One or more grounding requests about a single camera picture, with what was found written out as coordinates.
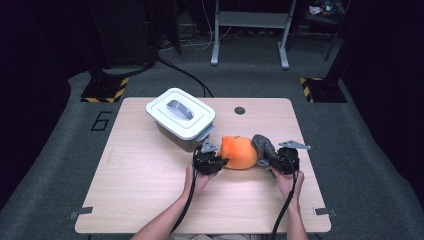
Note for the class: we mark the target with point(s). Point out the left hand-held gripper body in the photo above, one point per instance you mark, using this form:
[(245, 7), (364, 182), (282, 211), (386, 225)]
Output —
[(205, 163)]

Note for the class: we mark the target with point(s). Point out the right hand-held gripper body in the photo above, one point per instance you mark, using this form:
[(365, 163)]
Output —
[(286, 161)]

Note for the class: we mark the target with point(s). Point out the grey cloth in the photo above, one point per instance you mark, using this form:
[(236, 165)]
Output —
[(265, 146)]

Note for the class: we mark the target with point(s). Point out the orange plush toy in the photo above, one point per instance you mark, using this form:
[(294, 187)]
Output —
[(240, 153)]

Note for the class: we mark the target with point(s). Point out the grey clear storage box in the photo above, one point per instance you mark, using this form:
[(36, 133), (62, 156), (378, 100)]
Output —
[(173, 140)]

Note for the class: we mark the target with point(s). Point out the person's left hand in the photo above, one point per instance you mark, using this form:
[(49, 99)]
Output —
[(200, 181)]

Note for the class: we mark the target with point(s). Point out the person's right hand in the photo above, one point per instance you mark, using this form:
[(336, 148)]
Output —
[(283, 183)]

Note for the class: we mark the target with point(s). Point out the black table grommet hole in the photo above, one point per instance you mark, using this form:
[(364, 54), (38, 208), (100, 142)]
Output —
[(239, 110)]

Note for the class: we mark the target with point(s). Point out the grey tape strip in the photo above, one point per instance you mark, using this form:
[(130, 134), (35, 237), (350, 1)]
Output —
[(326, 211), (81, 211)]

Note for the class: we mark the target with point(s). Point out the black stand base striped edge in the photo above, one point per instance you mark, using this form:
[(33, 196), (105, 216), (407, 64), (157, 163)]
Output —
[(103, 90), (325, 91)]

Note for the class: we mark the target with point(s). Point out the black cabinet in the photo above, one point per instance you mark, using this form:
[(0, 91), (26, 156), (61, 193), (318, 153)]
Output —
[(123, 30)]

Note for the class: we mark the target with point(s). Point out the colourful clutter on dark shelf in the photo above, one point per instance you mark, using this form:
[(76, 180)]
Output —
[(325, 8)]

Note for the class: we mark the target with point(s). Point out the white desk frame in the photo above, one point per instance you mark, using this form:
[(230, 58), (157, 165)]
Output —
[(253, 19)]

